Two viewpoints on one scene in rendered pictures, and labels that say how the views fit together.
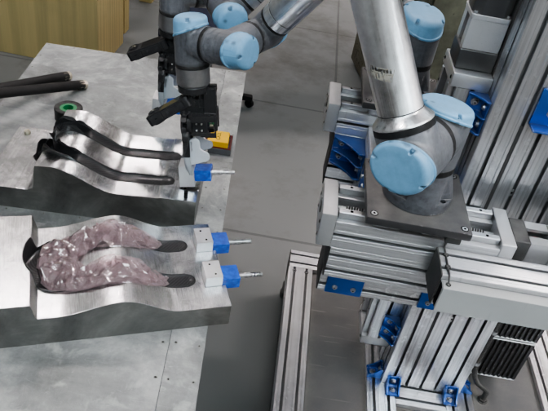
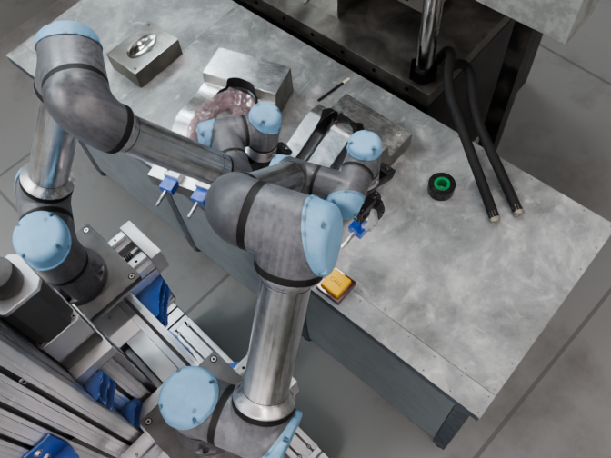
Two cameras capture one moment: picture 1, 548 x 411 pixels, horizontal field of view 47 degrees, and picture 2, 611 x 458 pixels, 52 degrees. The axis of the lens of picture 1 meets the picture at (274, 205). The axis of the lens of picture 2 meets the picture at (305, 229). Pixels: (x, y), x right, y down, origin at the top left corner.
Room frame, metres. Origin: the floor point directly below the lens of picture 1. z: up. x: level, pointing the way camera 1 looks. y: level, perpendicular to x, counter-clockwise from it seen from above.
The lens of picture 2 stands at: (2.06, -0.29, 2.41)
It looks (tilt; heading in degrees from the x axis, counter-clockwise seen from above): 61 degrees down; 142
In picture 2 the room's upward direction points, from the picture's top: 7 degrees counter-clockwise
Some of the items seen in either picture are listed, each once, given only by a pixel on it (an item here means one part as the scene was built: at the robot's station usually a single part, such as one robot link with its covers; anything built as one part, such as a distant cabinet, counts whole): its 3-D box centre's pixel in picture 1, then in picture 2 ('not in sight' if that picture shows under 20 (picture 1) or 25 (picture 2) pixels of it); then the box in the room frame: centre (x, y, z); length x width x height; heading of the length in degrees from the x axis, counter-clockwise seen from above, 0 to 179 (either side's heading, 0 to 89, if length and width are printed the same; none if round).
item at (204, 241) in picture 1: (223, 242); (199, 199); (1.08, 0.10, 0.85); 0.13 x 0.05 x 0.05; 112
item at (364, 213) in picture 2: (174, 51); (361, 194); (1.52, 0.33, 1.09); 0.09 x 0.08 x 0.12; 95
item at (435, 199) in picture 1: (422, 175); (69, 269); (1.15, -0.30, 1.09); 0.15 x 0.15 x 0.10
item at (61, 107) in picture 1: (68, 112); (441, 186); (1.56, 0.64, 0.82); 0.08 x 0.08 x 0.04
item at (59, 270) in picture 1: (103, 254); (221, 117); (0.94, 0.33, 0.90); 0.26 x 0.18 x 0.08; 112
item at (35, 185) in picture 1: (102, 164); (326, 163); (1.28, 0.44, 0.87); 0.50 x 0.26 x 0.14; 95
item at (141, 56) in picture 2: not in sight; (145, 54); (0.48, 0.36, 0.83); 0.20 x 0.15 x 0.07; 95
